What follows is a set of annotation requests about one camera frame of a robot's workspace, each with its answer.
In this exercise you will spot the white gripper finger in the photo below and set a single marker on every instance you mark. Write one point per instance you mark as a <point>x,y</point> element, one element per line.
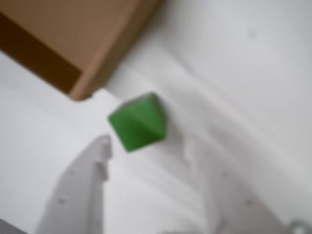
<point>229,207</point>
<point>78,195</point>

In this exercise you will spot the green cube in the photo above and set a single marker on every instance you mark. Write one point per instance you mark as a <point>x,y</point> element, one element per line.
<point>136,122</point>

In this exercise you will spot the brown cardboard box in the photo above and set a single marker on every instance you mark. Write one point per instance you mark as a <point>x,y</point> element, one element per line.
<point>80,36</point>

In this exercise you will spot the white draped cloth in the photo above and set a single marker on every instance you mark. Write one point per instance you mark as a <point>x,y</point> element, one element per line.
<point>243,73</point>

